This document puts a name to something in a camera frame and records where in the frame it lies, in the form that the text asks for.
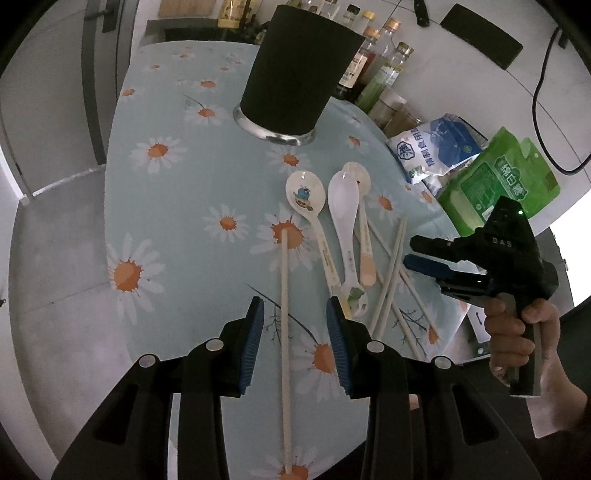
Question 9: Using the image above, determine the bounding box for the glass bottle with green liquid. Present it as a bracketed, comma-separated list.
[367, 42, 414, 114]

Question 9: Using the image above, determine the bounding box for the pale chopstick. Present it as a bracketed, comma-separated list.
[379, 265, 402, 341]
[278, 226, 295, 474]
[366, 218, 439, 346]
[355, 233, 424, 361]
[369, 218, 408, 337]

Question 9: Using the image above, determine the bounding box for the black utensil holder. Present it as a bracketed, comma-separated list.
[233, 4, 365, 146]

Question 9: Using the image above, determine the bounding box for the daisy print tablecloth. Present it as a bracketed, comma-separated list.
[104, 39, 472, 480]

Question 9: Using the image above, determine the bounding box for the person's right forearm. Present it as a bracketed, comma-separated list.
[541, 353, 591, 437]

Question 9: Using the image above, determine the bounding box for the grey door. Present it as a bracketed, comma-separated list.
[0, 0, 122, 204]

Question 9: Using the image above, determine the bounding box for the yellow oil jug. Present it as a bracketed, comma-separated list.
[218, 0, 253, 27]

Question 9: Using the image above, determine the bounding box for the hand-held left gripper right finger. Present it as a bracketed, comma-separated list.
[325, 295, 541, 480]

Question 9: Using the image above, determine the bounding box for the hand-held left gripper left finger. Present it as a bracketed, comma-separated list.
[51, 295, 266, 480]

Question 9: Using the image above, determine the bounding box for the cork-capped glass bottle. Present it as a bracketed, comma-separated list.
[382, 18, 403, 52]

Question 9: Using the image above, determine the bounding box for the white-lidded jar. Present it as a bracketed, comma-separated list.
[378, 90, 408, 126]

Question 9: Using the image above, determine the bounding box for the labelled dark sauce bottle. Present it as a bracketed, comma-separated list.
[339, 27, 384, 100]

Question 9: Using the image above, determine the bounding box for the black power cable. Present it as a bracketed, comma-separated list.
[531, 27, 591, 176]

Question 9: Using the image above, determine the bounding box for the plain white spoon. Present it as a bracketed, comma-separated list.
[328, 171, 370, 319]

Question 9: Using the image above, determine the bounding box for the dark kitchen sink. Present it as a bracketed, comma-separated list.
[147, 18, 269, 47]

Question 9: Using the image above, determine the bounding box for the green sugar bag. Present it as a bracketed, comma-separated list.
[436, 127, 561, 238]

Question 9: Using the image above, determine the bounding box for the person's right hand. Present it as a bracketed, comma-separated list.
[485, 298, 563, 385]

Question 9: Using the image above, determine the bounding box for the black door handle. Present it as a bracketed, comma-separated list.
[100, 0, 119, 33]

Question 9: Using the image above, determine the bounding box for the white spoon with cartoon print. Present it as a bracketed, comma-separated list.
[285, 171, 345, 297]

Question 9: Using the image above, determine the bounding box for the black wall socket panel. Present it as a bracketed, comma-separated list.
[438, 4, 525, 71]

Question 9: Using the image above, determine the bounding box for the wooden cutting board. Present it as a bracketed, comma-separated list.
[159, 0, 219, 21]

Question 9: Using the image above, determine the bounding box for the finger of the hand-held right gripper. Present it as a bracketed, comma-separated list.
[409, 234, 467, 264]
[403, 253, 485, 302]

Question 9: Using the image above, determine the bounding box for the glass spice jar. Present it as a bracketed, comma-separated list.
[385, 107, 423, 138]

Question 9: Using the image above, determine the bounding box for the blue and white salt bag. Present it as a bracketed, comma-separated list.
[385, 113, 489, 185]

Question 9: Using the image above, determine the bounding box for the white spoon with peach handle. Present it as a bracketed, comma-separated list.
[342, 161, 380, 289]

